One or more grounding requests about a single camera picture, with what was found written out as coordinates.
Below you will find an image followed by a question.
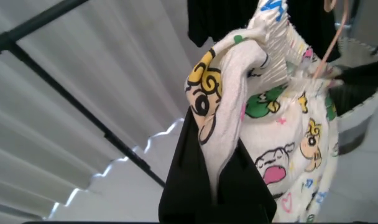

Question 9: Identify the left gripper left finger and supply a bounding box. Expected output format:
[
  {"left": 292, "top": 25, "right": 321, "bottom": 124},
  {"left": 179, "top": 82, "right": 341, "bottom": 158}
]
[{"left": 158, "top": 106, "right": 217, "bottom": 223}]

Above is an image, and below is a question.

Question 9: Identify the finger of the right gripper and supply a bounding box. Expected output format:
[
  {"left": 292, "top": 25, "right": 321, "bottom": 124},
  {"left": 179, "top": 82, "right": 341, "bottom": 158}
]
[{"left": 331, "top": 58, "right": 378, "bottom": 88}]

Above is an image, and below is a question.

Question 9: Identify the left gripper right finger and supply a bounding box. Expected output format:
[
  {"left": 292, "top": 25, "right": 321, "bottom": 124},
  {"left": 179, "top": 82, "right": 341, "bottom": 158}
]
[{"left": 216, "top": 139, "right": 278, "bottom": 223}]

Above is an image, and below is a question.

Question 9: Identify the pink clothes hanger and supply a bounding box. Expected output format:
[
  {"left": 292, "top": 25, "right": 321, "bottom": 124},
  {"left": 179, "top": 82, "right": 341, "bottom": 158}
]
[{"left": 312, "top": 0, "right": 351, "bottom": 79}]

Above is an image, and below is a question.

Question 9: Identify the cream printed garment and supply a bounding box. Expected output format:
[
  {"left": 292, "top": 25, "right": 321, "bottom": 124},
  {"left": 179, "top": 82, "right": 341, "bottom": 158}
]
[{"left": 184, "top": 0, "right": 344, "bottom": 223}]

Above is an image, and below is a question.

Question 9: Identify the white laundry basket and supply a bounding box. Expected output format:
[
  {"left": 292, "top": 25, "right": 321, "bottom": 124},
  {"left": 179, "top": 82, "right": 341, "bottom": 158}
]
[{"left": 328, "top": 36, "right": 378, "bottom": 156}]

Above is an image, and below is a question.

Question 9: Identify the black clothes rack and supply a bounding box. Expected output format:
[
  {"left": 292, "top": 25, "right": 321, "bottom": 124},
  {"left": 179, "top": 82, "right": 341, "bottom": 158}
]
[{"left": 0, "top": 0, "right": 167, "bottom": 189}]

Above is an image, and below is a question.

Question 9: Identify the white curtain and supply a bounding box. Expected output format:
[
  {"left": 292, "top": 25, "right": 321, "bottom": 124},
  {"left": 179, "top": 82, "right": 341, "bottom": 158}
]
[{"left": 0, "top": 0, "right": 215, "bottom": 224}]

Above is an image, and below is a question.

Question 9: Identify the black garment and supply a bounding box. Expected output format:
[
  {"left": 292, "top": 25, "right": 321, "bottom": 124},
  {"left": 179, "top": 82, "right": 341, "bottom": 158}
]
[{"left": 187, "top": 0, "right": 343, "bottom": 62}]

